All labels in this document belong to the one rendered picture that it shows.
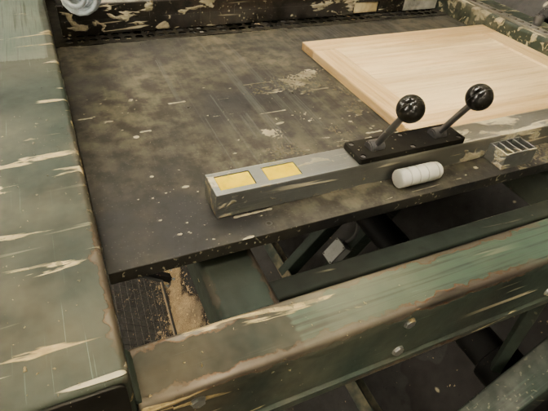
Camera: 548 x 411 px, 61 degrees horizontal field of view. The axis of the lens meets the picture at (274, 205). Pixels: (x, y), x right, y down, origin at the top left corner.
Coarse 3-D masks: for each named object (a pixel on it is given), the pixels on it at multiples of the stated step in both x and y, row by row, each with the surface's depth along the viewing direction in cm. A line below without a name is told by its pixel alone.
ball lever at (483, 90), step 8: (472, 88) 65; (480, 88) 64; (488, 88) 64; (472, 96) 64; (480, 96) 64; (488, 96) 64; (472, 104) 65; (480, 104) 64; (488, 104) 65; (464, 112) 68; (448, 120) 72; (456, 120) 70; (432, 128) 74; (440, 128) 73; (448, 128) 73; (432, 136) 74; (440, 136) 74
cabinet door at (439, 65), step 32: (416, 32) 121; (448, 32) 123; (480, 32) 125; (320, 64) 105; (352, 64) 102; (384, 64) 104; (416, 64) 105; (448, 64) 106; (480, 64) 108; (512, 64) 109; (544, 64) 110; (384, 96) 91; (448, 96) 94; (512, 96) 96; (544, 96) 96; (416, 128) 82
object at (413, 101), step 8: (408, 96) 60; (416, 96) 60; (400, 104) 60; (408, 104) 60; (416, 104) 60; (424, 104) 60; (400, 112) 60; (408, 112) 60; (416, 112) 60; (424, 112) 60; (400, 120) 62; (408, 120) 61; (416, 120) 61; (392, 128) 65; (384, 136) 67; (368, 144) 70; (376, 144) 69; (384, 144) 70
